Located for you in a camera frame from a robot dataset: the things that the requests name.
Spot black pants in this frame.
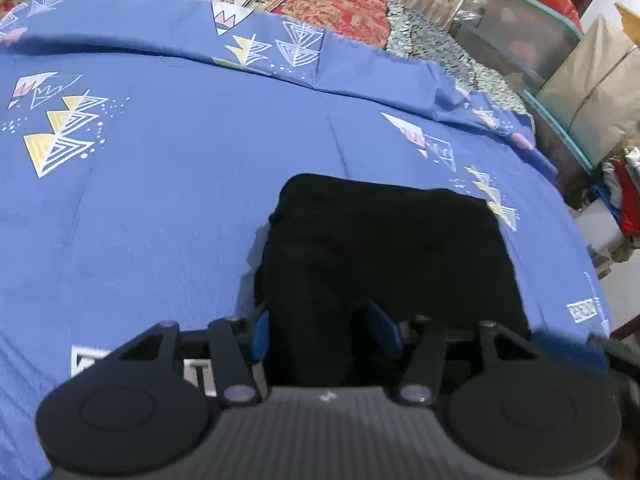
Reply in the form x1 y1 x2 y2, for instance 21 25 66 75
252 173 532 389

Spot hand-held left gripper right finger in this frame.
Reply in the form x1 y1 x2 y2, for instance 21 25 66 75
367 300 537 407

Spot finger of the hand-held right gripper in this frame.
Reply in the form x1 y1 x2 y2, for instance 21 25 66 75
534 330 640 382

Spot blue printed bedsheet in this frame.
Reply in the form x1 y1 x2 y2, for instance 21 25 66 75
0 0 612 476

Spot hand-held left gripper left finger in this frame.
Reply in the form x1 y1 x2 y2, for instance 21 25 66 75
106 307 272 407

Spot pile of colourful clothes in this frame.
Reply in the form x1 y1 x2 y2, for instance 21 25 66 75
589 146 640 266

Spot teal plastic storage box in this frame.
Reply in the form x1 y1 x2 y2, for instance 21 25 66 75
450 0 596 171

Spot beige cardboard box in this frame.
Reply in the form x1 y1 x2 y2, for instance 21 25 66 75
536 2 640 163

